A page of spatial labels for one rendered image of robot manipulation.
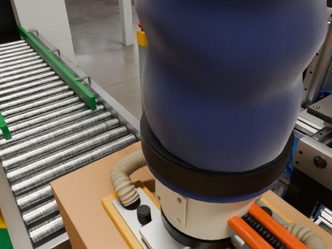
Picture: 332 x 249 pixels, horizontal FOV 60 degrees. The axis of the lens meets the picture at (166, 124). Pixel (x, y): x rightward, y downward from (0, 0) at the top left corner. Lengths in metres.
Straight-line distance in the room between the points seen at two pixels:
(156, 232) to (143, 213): 0.05
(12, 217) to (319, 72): 1.14
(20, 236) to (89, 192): 0.48
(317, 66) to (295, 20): 0.73
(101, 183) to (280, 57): 0.53
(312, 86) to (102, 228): 0.77
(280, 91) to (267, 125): 0.04
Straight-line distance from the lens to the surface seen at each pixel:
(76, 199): 0.69
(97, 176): 0.73
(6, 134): 1.61
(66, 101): 1.85
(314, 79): 1.04
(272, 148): 0.36
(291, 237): 0.48
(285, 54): 0.29
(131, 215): 0.61
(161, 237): 0.55
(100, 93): 1.78
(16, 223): 1.17
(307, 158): 0.83
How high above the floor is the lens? 1.46
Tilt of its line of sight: 36 degrees down
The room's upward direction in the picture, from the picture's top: straight up
